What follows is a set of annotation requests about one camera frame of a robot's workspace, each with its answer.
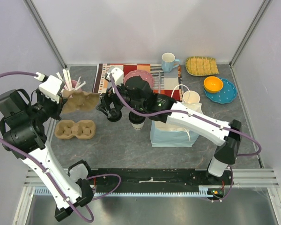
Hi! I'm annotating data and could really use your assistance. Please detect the black coffee cup lid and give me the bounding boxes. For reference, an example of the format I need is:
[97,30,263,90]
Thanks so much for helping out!
[128,112,146,125]

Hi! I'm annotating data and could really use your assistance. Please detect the brown cardboard cup carrier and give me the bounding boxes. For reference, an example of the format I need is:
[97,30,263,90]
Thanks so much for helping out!
[61,90,100,114]

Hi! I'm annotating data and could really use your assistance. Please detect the blue white paper bag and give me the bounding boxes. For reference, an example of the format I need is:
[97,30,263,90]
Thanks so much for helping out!
[150,102,202,148]

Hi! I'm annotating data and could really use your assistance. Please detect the white paper cup stack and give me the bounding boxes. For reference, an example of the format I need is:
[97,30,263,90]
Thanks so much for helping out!
[182,90,200,104]

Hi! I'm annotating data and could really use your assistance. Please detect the white paper coffee cup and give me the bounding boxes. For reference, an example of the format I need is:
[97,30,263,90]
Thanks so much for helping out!
[130,119,145,130]

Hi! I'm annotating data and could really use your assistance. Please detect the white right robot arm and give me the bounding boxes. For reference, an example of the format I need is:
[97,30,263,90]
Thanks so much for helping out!
[97,75,241,185]

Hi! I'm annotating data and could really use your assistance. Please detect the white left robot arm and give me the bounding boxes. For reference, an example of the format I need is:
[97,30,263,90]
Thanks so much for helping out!
[0,89,94,222]

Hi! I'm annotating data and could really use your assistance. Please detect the pink straw holder cup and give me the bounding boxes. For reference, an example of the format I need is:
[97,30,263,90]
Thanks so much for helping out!
[63,80,86,91]

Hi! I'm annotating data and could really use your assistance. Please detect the pink polka dot plate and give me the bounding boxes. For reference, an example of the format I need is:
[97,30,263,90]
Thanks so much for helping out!
[123,69,155,90]

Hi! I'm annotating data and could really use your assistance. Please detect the colourful patchwork placemat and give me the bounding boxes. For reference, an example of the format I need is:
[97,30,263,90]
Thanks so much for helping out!
[93,63,184,101]

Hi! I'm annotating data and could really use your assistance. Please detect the light blue mug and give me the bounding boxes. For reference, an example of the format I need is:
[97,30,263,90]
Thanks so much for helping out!
[162,52,180,73]

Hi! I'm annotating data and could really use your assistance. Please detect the yellow woven tray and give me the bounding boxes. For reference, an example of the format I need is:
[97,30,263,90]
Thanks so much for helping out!
[185,56,219,76]

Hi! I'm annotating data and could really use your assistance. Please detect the yellow bowl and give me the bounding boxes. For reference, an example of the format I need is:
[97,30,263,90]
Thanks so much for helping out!
[203,76,223,93]

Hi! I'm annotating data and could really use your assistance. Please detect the blue polka dot plate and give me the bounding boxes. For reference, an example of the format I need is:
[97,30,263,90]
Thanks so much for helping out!
[204,77,237,104]

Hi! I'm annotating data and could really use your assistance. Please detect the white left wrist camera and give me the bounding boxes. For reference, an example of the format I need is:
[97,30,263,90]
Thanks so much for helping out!
[37,75,65,103]

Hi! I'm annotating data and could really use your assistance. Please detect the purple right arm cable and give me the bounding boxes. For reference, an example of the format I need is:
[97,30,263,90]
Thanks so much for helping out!
[109,72,262,203]

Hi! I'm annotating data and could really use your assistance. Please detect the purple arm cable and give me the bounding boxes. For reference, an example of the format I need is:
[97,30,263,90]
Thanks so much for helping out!
[109,72,262,203]
[0,71,121,223]

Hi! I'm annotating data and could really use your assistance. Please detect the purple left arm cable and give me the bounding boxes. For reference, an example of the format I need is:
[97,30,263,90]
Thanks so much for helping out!
[0,71,121,223]

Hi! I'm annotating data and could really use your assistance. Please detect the pink handled table knife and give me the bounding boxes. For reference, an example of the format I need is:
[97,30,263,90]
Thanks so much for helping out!
[158,71,162,94]

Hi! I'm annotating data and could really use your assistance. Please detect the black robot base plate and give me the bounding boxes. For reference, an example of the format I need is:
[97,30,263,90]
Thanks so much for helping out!
[85,168,232,195]

